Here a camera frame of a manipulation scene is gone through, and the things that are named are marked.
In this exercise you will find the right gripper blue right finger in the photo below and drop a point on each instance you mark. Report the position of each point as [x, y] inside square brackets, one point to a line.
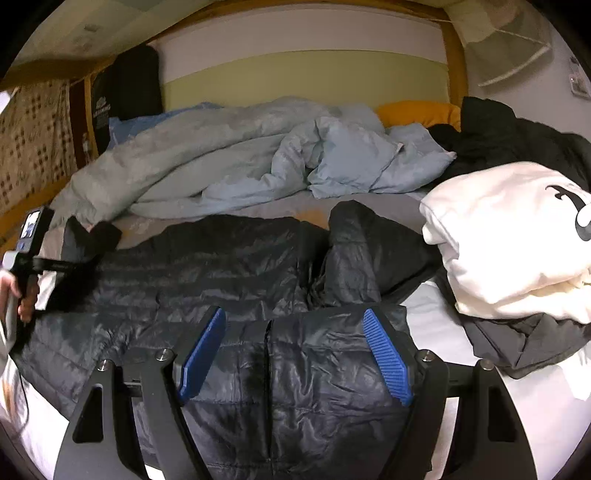
[488, 442]

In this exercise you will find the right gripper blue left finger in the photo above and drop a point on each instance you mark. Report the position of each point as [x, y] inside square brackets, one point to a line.
[101, 440]

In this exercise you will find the black puffer jacket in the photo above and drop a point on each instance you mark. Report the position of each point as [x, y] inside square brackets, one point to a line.
[293, 392]

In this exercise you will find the person's left hand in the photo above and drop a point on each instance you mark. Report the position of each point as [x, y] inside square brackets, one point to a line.
[9, 287]

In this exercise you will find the dark grey garment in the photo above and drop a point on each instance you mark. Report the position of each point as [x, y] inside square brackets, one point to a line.
[519, 347]

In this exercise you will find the light blue duvet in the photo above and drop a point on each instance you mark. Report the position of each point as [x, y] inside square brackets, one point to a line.
[202, 162]

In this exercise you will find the white hoodie with logo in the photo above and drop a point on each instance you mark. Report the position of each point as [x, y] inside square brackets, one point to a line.
[515, 241]

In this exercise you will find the black coat behind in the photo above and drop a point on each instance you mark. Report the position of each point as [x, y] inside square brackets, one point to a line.
[492, 135]

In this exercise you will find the orange pillow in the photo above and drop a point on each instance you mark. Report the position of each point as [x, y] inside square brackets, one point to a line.
[426, 113]

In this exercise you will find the checkered curtain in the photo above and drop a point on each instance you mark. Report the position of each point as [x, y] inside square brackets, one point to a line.
[500, 38]

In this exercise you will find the wall socket with plugs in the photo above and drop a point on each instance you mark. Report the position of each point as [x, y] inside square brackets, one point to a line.
[579, 84]

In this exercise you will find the wooden bed frame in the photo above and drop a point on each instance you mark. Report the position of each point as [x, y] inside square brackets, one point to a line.
[240, 54]

